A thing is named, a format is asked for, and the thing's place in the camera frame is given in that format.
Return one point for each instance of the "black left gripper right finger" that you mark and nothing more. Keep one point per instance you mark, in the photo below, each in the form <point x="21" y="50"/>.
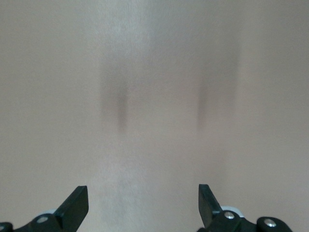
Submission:
<point x="212" y="215"/>

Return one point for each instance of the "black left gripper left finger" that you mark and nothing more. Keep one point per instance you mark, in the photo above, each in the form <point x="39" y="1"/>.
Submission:
<point x="70" y="212"/>

